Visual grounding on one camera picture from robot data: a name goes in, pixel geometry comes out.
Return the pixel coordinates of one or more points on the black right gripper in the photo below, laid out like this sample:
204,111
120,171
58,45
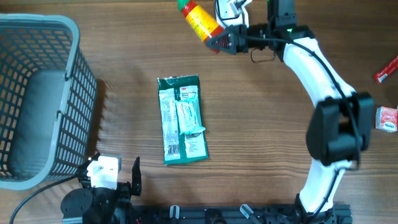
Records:
232,38

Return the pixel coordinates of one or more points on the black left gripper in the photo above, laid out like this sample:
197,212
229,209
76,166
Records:
124,188

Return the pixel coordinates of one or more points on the red green sauce bottle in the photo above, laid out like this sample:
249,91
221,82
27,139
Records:
204,25

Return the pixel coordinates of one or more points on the green 3M package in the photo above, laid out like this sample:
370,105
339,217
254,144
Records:
179,148

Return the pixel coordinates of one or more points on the light green wipes pack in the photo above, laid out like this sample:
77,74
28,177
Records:
189,117

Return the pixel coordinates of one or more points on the red stick sachet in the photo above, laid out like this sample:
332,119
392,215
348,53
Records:
386,71

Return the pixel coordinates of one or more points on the red white tissue pack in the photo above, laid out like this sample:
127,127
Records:
386,119

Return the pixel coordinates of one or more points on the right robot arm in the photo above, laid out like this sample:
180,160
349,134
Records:
340,127

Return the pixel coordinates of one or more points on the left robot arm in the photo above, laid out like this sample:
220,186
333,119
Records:
101,198

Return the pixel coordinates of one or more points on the white barcode scanner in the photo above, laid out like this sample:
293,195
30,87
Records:
231,12

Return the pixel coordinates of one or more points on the grey plastic shopping basket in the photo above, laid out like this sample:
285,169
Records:
48,96

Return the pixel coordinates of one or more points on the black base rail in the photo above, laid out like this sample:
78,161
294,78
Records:
217,214

